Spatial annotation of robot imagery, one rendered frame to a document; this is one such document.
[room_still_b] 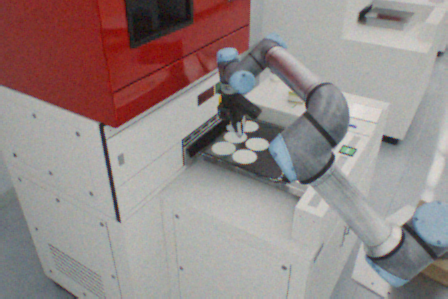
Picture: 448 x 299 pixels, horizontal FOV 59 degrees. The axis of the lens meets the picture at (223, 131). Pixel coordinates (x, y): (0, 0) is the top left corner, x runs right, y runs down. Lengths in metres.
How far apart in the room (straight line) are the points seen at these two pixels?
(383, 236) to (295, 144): 0.35
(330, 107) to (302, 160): 0.14
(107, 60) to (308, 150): 0.58
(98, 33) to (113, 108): 0.22
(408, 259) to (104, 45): 0.97
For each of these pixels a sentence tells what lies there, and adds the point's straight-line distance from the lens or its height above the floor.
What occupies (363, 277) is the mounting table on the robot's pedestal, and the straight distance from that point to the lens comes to 1.37.
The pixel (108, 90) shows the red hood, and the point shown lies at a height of 1.35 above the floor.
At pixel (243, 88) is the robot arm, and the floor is 1.29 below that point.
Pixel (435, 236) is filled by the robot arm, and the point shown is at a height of 1.08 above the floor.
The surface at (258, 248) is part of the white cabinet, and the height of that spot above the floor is 0.77.
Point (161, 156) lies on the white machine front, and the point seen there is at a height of 0.97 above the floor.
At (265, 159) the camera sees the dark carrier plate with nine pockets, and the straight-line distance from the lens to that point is 1.62.
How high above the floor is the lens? 1.84
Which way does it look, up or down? 31 degrees down
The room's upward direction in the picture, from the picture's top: straight up
